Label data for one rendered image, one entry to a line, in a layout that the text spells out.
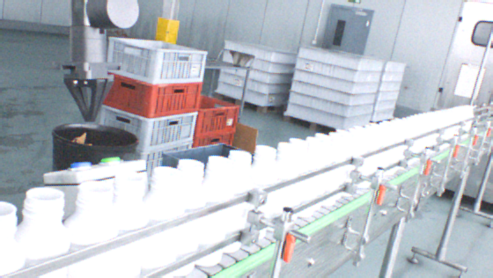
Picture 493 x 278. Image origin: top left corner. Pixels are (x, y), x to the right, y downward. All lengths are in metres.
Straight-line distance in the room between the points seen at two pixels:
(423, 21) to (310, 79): 4.22
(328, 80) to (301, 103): 0.54
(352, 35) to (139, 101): 8.75
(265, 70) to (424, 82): 4.20
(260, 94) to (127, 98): 4.96
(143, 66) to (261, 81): 5.00
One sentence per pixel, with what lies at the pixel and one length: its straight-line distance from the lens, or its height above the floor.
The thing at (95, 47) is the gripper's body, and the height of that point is 1.29.
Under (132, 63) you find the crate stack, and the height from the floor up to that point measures 0.98.
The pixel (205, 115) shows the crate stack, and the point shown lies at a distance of 3.93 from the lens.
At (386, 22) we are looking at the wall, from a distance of 11.47.
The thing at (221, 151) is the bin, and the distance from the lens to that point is 1.76.
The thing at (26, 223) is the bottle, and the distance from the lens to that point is 0.56.
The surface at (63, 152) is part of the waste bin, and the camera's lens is 2.70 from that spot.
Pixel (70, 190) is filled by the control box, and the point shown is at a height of 1.09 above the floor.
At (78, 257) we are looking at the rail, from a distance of 0.56.
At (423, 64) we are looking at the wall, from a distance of 11.19.
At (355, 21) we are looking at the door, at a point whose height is 1.80.
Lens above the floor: 1.37
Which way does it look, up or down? 13 degrees down
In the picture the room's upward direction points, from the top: 11 degrees clockwise
